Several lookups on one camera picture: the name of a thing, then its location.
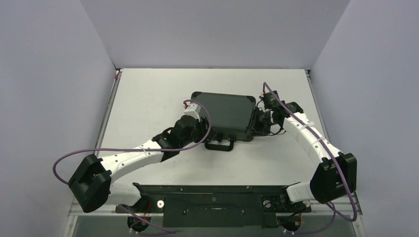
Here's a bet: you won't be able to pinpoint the black foam-lined carry case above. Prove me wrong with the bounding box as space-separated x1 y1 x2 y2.
191 91 256 152

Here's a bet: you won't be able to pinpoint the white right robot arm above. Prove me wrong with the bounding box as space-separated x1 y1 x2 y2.
254 91 357 211

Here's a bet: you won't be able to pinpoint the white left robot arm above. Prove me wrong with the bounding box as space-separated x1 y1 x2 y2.
68 115 211 213

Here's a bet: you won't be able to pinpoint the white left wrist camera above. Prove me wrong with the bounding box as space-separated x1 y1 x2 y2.
183 103 201 120

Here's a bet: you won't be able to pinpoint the black robot base mount plate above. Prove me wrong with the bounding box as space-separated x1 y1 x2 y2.
116 183 312 228

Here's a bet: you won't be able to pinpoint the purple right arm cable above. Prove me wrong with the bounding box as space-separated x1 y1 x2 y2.
262 81 358 235

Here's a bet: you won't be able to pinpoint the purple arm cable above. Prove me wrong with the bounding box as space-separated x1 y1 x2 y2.
262 81 358 235
52 99 212 236

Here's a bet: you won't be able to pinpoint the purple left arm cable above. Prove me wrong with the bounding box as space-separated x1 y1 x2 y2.
52 99 212 236

